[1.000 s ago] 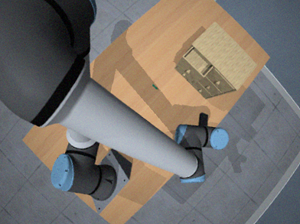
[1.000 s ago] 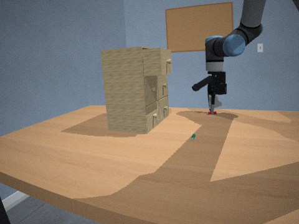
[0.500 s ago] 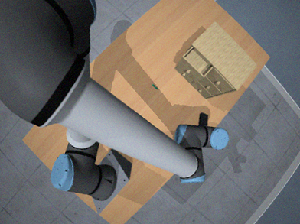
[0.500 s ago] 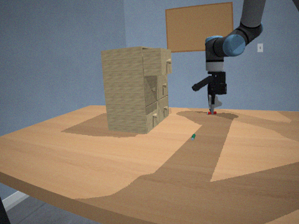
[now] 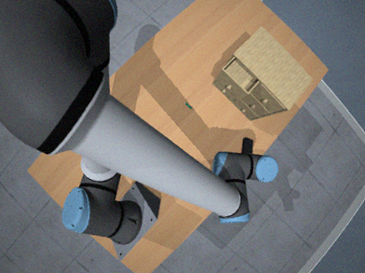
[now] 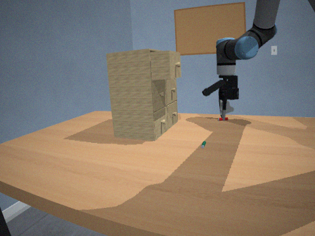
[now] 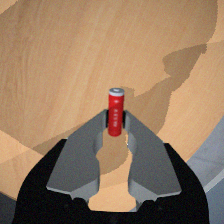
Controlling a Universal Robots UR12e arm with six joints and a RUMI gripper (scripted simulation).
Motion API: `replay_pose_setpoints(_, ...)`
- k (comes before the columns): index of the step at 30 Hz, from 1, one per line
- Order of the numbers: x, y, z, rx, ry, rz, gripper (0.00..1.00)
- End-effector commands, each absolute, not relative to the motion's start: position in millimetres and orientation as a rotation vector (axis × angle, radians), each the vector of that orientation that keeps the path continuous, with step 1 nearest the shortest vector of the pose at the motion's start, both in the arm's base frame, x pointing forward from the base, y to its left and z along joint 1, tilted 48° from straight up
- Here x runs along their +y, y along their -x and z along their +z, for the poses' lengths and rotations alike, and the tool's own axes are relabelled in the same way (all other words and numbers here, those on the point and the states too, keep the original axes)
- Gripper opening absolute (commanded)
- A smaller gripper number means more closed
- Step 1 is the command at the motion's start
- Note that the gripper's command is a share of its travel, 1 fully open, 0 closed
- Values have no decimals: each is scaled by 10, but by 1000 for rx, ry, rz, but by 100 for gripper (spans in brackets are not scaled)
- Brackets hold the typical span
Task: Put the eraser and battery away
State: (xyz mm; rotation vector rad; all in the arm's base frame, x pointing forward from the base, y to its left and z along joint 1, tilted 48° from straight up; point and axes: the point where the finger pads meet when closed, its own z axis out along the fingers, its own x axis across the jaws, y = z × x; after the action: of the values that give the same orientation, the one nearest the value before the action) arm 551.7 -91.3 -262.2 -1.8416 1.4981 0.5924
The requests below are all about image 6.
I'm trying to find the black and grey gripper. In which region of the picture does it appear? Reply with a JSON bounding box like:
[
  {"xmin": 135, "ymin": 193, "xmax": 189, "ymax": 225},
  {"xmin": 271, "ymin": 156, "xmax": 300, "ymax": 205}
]
[{"xmin": 219, "ymin": 75, "xmax": 239, "ymax": 121}]

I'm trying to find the tan wooden chest of drawers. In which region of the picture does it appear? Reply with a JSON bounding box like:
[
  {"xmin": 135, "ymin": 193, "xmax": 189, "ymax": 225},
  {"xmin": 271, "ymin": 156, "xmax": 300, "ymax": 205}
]
[{"xmin": 106, "ymin": 49, "xmax": 178, "ymax": 141}]

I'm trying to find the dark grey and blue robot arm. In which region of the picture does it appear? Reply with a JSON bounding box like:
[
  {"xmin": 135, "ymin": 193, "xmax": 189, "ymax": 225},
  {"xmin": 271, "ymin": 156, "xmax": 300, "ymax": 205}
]
[{"xmin": 202, "ymin": 0, "xmax": 280, "ymax": 96}]

